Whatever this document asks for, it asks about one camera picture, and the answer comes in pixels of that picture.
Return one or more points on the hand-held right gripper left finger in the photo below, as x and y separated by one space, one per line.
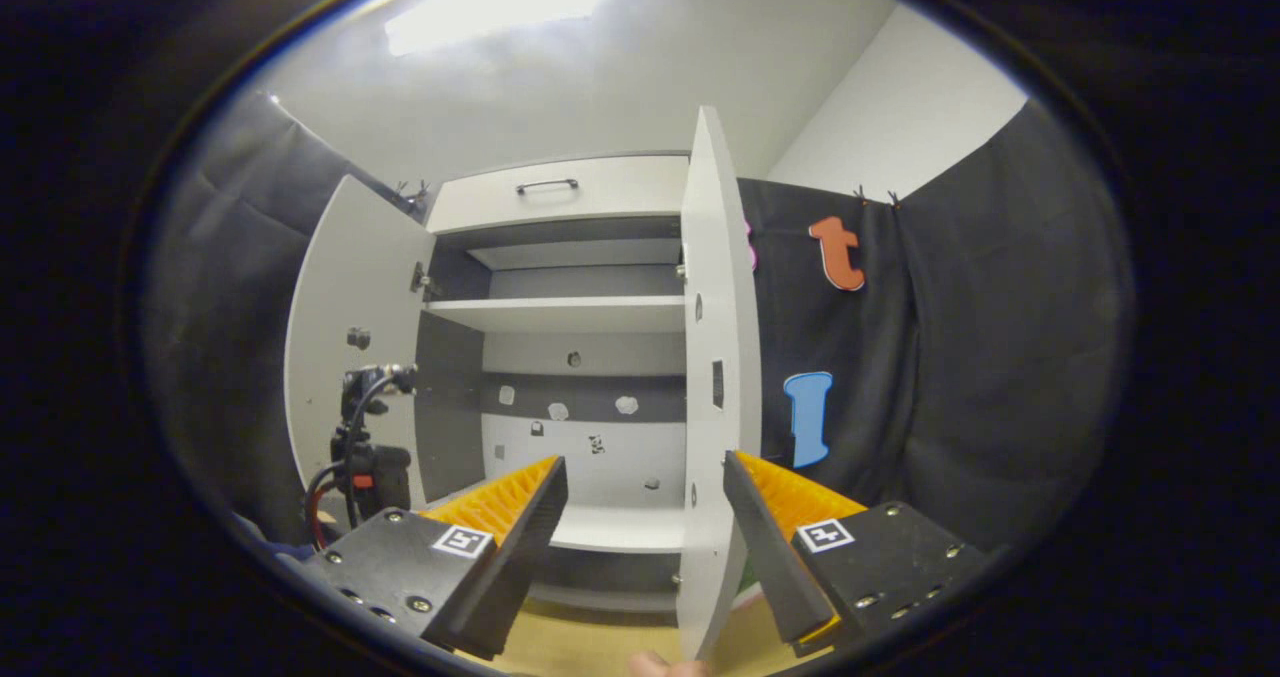
520 557

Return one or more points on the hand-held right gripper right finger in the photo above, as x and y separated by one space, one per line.
770 557

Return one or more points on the white cabinet door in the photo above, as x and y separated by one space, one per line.
715 257
350 257

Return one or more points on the white cabinet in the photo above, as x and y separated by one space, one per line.
450 407

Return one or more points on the white cabinet shelf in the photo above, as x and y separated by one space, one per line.
560 314

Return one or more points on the white cabinet drawer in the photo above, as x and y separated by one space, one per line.
640 192

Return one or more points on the green object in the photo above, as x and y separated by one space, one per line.
750 582

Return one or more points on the black backdrop cloth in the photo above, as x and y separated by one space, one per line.
1000 357

